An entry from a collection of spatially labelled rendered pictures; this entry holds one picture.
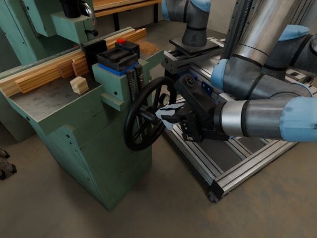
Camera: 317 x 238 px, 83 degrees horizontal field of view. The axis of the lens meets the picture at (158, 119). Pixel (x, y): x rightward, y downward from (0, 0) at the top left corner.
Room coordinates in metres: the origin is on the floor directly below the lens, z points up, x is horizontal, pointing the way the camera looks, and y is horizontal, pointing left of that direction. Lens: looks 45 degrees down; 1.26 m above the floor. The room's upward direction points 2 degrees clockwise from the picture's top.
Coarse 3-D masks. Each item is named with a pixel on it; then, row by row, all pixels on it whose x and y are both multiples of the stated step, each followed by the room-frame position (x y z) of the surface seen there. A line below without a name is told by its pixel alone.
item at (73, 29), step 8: (56, 16) 0.67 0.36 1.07; (64, 16) 0.67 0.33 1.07; (80, 16) 0.67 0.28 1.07; (56, 24) 0.67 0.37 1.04; (64, 24) 0.64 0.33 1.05; (72, 24) 0.61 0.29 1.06; (80, 24) 0.63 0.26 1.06; (88, 24) 0.65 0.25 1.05; (56, 32) 0.68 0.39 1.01; (64, 32) 0.65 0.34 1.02; (72, 32) 0.62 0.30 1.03; (80, 32) 0.62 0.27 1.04; (72, 40) 0.63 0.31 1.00; (80, 40) 0.61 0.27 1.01; (88, 40) 0.64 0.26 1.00
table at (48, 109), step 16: (160, 48) 0.83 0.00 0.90; (64, 80) 0.54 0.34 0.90; (16, 96) 0.44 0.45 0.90; (32, 96) 0.44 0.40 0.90; (48, 96) 0.45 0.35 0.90; (64, 96) 0.45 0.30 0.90; (80, 96) 0.45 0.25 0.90; (96, 96) 0.49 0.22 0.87; (112, 96) 0.50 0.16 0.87; (32, 112) 0.37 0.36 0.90; (48, 112) 0.37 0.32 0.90; (64, 112) 0.39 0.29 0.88; (80, 112) 0.43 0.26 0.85; (48, 128) 0.35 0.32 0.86
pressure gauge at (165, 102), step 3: (162, 93) 0.77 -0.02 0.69; (165, 93) 0.77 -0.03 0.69; (162, 96) 0.74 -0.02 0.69; (165, 96) 0.74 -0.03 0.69; (168, 96) 0.77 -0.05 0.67; (159, 99) 0.74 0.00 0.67; (162, 99) 0.73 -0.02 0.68; (165, 99) 0.74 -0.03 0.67; (168, 99) 0.77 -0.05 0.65; (159, 102) 0.74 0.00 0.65; (162, 102) 0.72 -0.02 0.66; (165, 102) 0.74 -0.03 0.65; (162, 105) 0.76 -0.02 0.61
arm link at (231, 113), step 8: (232, 104) 0.28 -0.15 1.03; (240, 104) 0.27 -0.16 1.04; (224, 112) 0.27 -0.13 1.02; (232, 112) 0.26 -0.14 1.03; (240, 112) 0.25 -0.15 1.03; (224, 120) 0.26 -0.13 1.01; (232, 120) 0.25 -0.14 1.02; (240, 120) 0.24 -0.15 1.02; (224, 128) 0.25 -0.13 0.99; (232, 128) 0.24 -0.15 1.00; (240, 128) 0.23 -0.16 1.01; (240, 136) 0.24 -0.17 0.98
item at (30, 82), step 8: (136, 32) 0.91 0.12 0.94; (144, 32) 0.95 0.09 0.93; (128, 40) 0.85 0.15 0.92; (136, 40) 0.90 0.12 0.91; (56, 64) 0.58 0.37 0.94; (40, 72) 0.52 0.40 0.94; (48, 72) 0.53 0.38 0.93; (56, 72) 0.55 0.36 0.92; (16, 80) 0.47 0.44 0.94; (24, 80) 0.47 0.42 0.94; (32, 80) 0.49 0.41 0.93; (40, 80) 0.51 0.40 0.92; (48, 80) 0.52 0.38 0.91; (24, 88) 0.46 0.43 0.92; (32, 88) 0.48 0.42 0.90
